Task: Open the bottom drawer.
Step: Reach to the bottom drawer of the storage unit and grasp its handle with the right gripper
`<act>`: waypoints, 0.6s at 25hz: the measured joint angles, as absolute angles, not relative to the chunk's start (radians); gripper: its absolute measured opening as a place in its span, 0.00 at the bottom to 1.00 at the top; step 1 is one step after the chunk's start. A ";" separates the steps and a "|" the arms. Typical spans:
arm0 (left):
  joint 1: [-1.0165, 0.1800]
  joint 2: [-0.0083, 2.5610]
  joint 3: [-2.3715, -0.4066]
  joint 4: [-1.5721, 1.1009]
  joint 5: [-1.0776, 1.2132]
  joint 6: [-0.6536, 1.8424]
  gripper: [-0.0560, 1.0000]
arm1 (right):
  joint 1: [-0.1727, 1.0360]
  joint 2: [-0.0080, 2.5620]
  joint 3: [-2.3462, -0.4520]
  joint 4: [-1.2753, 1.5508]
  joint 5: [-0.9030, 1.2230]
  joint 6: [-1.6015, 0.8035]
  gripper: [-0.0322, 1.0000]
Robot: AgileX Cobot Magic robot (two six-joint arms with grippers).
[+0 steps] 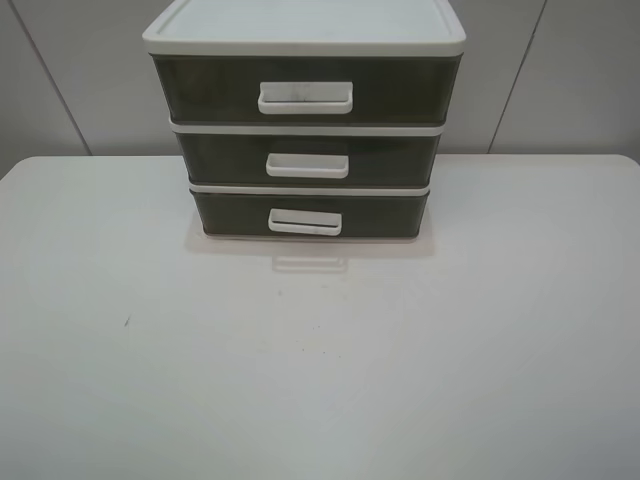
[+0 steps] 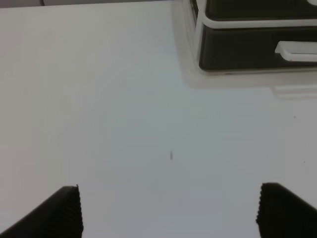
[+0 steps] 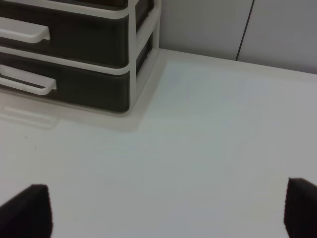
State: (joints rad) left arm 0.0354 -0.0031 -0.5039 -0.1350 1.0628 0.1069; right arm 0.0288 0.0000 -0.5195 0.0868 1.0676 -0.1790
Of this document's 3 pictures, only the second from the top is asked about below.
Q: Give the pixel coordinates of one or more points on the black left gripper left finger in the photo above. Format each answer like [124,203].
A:
[59,216]

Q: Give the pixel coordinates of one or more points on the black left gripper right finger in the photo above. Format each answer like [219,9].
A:
[283,214]

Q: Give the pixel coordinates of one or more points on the dark translucent bottom drawer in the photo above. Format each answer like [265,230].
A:
[250,48]

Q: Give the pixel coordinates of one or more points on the dark translucent drawer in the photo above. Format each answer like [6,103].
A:
[250,48]
[230,10]

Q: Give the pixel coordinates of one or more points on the dark translucent middle drawer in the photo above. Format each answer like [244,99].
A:
[230,10]

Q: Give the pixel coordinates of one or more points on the white plastic drawer cabinet frame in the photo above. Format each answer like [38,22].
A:
[188,32]

